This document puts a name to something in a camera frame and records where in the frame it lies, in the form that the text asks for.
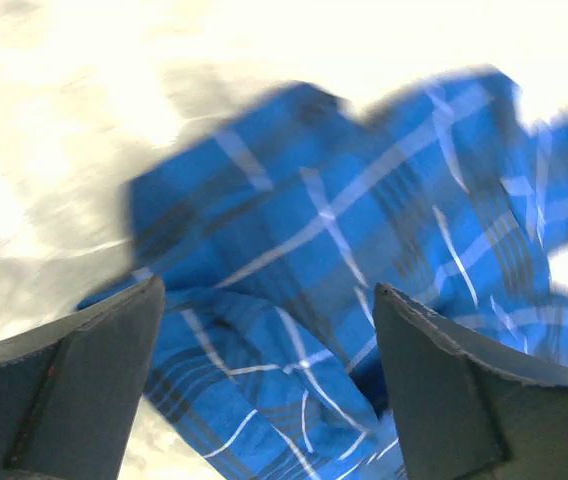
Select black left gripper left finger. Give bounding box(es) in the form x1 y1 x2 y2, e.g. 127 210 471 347
0 276 164 480

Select blue plaid long sleeve shirt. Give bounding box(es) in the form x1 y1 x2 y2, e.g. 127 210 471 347
76 64 568 480

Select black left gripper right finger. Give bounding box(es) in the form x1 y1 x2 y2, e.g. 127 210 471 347
373 284 568 480

